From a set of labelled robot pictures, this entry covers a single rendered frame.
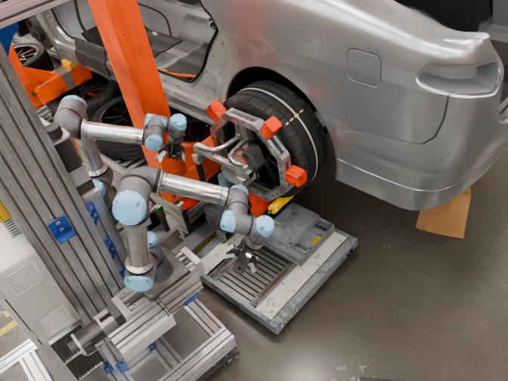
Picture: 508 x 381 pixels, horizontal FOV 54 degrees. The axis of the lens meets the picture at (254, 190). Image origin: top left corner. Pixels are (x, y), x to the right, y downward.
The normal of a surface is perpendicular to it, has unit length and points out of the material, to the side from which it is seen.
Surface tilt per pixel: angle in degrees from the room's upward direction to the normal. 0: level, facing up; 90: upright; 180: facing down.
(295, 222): 0
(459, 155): 90
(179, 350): 0
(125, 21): 90
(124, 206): 83
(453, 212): 1
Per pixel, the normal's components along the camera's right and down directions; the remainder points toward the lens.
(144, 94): 0.74, 0.37
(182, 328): -0.14, -0.73
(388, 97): -0.66, 0.57
